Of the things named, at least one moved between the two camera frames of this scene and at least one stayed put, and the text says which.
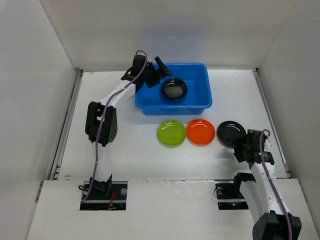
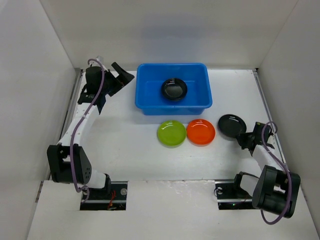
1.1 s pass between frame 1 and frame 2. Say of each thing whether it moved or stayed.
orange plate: stayed
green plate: stayed
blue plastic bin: stayed
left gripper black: moved
